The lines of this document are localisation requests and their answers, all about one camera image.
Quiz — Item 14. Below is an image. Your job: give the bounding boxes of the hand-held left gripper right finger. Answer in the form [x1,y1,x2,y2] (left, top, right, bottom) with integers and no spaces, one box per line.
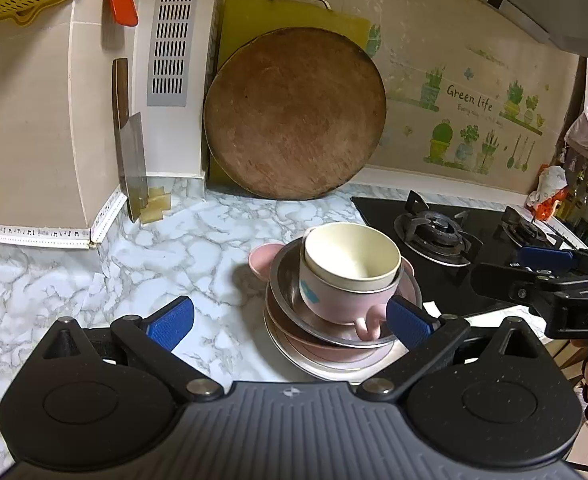
[354,295,551,404]

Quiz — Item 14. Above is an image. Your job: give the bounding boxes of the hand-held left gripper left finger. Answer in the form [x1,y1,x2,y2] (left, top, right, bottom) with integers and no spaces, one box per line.
[36,296,225,404]

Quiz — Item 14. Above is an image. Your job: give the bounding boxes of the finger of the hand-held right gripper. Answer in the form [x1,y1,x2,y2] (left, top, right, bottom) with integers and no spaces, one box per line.
[471,262,551,307]
[516,245,588,272]

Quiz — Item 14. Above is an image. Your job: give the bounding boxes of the cream bowl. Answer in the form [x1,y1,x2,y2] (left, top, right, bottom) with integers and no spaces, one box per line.
[299,222,402,294]

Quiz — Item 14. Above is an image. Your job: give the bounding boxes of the large white plate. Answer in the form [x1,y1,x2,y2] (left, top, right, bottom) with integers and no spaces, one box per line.
[263,300,411,384]

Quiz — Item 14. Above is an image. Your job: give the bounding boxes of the pink bear-shaped plate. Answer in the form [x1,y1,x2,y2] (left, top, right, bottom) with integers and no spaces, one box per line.
[247,242,416,362]

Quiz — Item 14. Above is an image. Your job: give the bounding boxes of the large steel bowl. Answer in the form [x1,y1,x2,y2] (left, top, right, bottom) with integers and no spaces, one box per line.
[268,237,423,349]

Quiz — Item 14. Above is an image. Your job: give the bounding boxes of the black gas stove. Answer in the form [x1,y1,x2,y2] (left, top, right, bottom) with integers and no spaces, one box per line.
[349,190,588,319]

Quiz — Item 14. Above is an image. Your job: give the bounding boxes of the stove burner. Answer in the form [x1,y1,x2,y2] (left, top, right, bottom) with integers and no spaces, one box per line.
[393,190,485,267]
[498,205,576,252]

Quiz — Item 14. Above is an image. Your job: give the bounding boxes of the yellow oil bottle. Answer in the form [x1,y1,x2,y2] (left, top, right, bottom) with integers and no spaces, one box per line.
[557,186,588,223]

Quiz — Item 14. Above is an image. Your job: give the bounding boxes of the red and white plastic bag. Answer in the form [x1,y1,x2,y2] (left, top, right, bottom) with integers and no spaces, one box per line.
[525,164,568,221]

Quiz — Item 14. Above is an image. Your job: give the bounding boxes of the yellowish tape pieces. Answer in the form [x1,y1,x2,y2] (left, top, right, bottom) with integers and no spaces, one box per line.
[140,187,173,225]

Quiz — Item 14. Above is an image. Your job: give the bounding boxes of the music note edge tape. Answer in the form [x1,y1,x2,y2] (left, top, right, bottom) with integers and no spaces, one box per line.
[0,184,128,252]

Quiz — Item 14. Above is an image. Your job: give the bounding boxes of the round wooden cutting board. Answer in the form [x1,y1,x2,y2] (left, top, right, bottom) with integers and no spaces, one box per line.
[203,27,388,201]

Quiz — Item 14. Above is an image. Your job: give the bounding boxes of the grey vent grille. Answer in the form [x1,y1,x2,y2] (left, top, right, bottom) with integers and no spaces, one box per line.
[146,0,203,109]

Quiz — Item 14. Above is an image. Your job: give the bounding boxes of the yellow cutting board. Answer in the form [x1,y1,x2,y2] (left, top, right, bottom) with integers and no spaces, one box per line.
[208,0,373,187]

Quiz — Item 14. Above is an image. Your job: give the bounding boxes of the plant wall sticker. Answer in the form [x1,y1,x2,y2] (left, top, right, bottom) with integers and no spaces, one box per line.
[368,24,546,177]

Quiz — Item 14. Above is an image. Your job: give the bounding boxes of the cleaver with wooden handle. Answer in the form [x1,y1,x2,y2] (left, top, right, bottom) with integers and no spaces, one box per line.
[112,57,149,224]

